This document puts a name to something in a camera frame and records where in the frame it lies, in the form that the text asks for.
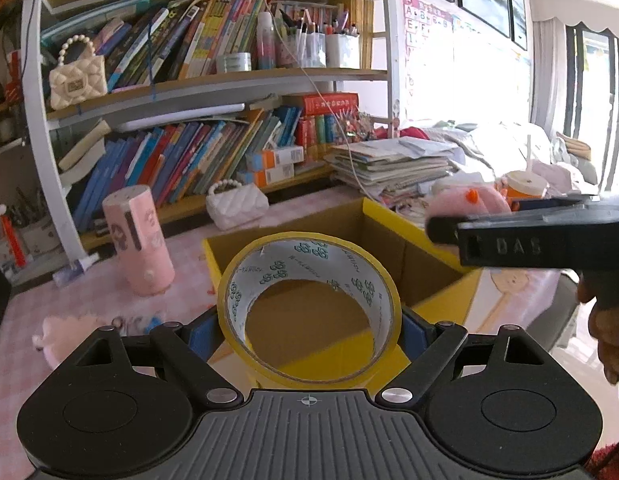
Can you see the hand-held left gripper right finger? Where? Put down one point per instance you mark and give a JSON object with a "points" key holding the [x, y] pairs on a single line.
{"points": [[414, 332]]}

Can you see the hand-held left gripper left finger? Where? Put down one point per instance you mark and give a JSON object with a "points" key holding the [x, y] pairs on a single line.
{"points": [[205, 336]]}

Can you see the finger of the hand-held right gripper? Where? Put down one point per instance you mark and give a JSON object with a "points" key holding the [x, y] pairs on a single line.
{"points": [[554, 202], [442, 230]]}

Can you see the pink plush with orange feet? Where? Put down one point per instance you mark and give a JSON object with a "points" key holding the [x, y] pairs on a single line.
{"points": [[459, 202]]}

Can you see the yellow cardboard box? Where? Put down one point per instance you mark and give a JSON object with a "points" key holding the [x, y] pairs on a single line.
{"points": [[339, 220]]}

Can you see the yellow tape roll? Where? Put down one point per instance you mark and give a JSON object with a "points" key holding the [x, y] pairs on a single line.
{"points": [[309, 260]]}

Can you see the pink plush pig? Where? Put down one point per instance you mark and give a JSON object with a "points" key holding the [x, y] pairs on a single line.
{"points": [[64, 337]]}

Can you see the person's right hand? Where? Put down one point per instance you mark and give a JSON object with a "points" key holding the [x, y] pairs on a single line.
{"points": [[605, 340]]}

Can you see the orange cup with straw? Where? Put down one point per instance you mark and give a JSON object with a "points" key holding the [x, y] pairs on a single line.
{"points": [[525, 185]]}

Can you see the stack of papers and booklets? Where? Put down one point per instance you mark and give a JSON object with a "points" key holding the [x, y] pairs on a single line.
{"points": [[389, 165]]}

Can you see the pink printed cylinder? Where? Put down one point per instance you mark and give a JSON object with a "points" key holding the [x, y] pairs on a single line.
{"points": [[139, 240]]}

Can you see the white quilted handbag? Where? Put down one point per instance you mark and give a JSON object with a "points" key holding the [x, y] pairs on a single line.
{"points": [[237, 207]]}

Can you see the small white tube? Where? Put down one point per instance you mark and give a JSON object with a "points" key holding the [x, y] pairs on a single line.
{"points": [[74, 270]]}

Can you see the red boxed book set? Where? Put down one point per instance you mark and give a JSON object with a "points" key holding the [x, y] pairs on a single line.
{"points": [[324, 125]]}

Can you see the orange and white carton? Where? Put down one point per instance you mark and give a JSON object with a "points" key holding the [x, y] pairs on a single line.
{"points": [[277, 157], [267, 176]]}

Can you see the row of blue children's books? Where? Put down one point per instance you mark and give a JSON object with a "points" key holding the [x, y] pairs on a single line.
{"points": [[179, 160]]}

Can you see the pencil cup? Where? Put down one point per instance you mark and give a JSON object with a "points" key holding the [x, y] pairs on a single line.
{"points": [[36, 232]]}

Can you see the white pen holder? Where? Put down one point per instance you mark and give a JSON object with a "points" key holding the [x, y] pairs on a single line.
{"points": [[342, 51]]}

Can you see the white long tube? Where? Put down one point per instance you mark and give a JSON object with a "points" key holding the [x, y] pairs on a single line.
{"points": [[179, 117]]}

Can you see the stack of thick cream books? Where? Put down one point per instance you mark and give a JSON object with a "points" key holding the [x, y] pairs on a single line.
{"points": [[84, 150]]}

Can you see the clear pen holder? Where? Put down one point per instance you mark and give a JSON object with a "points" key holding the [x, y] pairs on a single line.
{"points": [[299, 50]]}

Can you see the white and wooden bookshelf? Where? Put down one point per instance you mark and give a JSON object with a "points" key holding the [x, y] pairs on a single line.
{"points": [[214, 82]]}

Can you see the clear bottle with white cap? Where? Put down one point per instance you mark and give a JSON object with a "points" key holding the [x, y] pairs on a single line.
{"points": [[265, 40]]}

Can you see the grey tape roll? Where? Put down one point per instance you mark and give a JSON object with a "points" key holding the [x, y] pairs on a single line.
{"points": [[234, 62]]}

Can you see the cream quilted handbag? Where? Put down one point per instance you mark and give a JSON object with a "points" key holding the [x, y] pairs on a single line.
{"points": [[79, 80]]}

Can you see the row of leaning colourful books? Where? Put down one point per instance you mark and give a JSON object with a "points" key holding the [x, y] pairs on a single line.
{"points": [[199, 35]]}

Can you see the alphabet wall poster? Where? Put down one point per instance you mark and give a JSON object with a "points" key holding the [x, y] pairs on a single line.
{"points": [[439, 60]]}

